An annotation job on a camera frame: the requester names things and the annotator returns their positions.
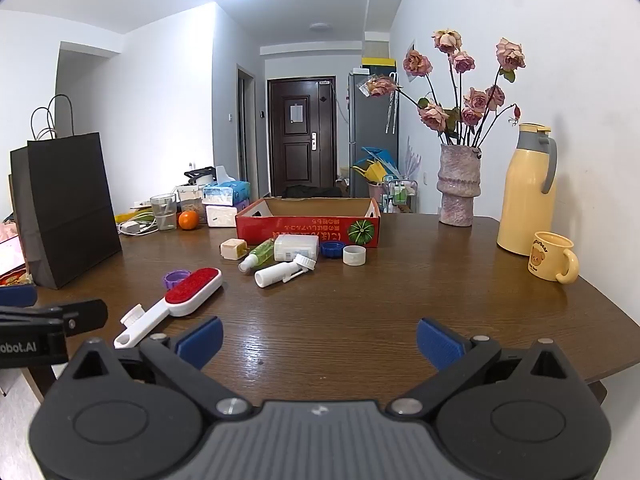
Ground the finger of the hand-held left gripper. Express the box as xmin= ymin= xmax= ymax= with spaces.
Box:
xmin=0 ymin=284 xmax=39 ymax=307
xmin=0 ymin=299 xmax=109 ymax=336

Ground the dark interior door frame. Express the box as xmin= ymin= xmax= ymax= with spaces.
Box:
xmin=237 ymin=64 xmax=258 ymax=201

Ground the green spray bottle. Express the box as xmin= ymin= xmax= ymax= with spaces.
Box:
xmin=238 ymin=240 xmax=277 ymax=274

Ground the purple bottle cap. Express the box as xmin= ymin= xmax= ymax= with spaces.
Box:
xmin=161 ymin=270 xmax=192 ymax=291

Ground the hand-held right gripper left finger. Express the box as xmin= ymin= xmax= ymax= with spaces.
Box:
xmin=59 ymin=316 xmax=253 ymax=418

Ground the bunch of dried pink roses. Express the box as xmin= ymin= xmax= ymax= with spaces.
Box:
xmin=365 ymin=29 xmax=527 ymax=149

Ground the black folding stand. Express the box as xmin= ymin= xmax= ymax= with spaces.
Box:
xmin=184 ymin=166 xmax=217 ymax=187

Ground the yellow thermos jug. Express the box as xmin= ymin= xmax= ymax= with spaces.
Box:
xmin=496 ymin=123 xmax=558 ymax=255

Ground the blue tissue pack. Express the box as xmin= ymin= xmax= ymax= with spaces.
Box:
xmin=202 ymin=166 xmax=251 ymax=207

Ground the white charger with cable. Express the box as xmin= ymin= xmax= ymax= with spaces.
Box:
xmin=117 ymin=212 xmax=158 ymax=236

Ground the clear drinking glass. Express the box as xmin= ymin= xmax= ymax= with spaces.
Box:
xmin=150 ymin=193 xmax=178 ymax=231

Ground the beige square jar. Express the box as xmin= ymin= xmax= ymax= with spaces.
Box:
xmin=220 ymin=237 xmax=249 ymax=261

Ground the red patterned packet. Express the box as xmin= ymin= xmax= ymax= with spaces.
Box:
xmin=0 ymin=265 xmax=35 ymax=290

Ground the dark brown entry door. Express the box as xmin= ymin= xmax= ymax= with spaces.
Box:
xmin=267 ymin=77 xmax=337 ymax=198

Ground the clear plastic bag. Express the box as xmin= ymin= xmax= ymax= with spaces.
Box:
xmin=356 ymin=74 xmax=386 ymax=97

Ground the red and white lint brush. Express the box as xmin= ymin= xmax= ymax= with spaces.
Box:
xmin=114 ymin=267 xmax=223 ymax=350

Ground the blue plastic dustpan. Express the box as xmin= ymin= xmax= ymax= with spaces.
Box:
xmin=361 ymin=147 xmax=398 ymax=167

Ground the red cardboard box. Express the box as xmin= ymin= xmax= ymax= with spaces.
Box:
xmin=235 ymin=197 xmax=382 ymax=250

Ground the purple tissue pack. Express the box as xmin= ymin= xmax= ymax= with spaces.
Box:
xmin=205 ymin=199 xmax=250 ymax=228

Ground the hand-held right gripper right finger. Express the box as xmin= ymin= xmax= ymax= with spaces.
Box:
xmin=389 ymin=317 xmax=583 ymax=418

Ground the clear food container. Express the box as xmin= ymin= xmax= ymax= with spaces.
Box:
xmin=176 ymin=184 xmax=208 ymax=224

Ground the metal trolley rack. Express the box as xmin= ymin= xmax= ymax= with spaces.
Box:
xmin=382 ymin=175 xmax=418 ymax=213

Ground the white tube bottle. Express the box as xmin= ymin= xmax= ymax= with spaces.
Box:
xmin=254 ymin=254 xmax=317 ymax=289

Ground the white rectangular bottle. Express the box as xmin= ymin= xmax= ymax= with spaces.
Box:
xmin=273 ymin=235 xmax=320 ymax=263

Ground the white ribbed cap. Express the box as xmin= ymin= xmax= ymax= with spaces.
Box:
xmin=120 ymin=304 xmax=146 ymax=328

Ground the black paper bag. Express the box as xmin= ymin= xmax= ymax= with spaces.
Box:
xmin=10 ymin=94 xmax=123 ymax=290

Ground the pink ceramic vase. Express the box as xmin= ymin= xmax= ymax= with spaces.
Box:
xmin=436 ymin=143 xmax=482 ymax=227

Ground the yellow bear mug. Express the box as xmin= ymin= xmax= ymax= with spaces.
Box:
xmin=527 ymin=231 xmax=580 ymax=283

